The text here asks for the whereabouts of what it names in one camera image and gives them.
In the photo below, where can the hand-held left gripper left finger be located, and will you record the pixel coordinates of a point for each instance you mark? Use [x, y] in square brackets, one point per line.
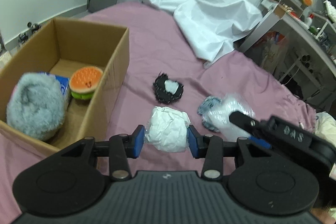
[139, 141]

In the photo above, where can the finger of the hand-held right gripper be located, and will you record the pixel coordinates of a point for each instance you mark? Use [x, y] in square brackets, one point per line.
[244, 120]
[261, 142]

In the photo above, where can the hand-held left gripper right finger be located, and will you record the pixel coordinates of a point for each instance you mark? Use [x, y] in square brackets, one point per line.
[193, 142]

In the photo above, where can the clear bag with blue cloth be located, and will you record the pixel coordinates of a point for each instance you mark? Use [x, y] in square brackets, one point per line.
[218, 113]

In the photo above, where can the white wad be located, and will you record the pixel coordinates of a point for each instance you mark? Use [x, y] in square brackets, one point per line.
[166, 129]

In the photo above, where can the watermelon slice plush toy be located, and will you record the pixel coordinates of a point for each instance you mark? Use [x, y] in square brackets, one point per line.
[85, 81]

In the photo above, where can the brown cardboard box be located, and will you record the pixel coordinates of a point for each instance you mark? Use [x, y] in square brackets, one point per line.
[115, 61]

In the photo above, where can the blue tissue pack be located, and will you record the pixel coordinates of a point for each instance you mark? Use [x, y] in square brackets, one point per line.
[64, 87]

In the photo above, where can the grey plush with pink heart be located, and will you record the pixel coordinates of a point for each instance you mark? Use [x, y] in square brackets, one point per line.
[36, 106]

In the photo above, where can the cream cloth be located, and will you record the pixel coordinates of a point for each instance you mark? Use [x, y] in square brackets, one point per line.
[326, 124]

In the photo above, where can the black fuzzy heart pad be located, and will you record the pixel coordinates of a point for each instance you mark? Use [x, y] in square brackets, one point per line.
[164, 94]

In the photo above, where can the beige paper bag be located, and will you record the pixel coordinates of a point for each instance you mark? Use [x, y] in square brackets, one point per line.
[274, 52]

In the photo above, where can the pink bedsheet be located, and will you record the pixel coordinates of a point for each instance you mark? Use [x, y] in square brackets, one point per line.
[157, 40]

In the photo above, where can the white desk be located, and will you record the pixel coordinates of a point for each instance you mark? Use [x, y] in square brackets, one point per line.
[296, 27]

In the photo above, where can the white bottle with red cap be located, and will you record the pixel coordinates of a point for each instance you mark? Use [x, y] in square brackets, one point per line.
[309, 20]

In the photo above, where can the white cloth cover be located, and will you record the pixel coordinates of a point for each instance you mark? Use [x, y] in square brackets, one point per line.
[199, 8]

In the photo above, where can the white keyboard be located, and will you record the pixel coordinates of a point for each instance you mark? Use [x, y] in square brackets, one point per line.
[330, 10]

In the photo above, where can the small dark floor object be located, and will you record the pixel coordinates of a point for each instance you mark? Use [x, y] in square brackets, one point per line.
[34, 26]
[23, 37]

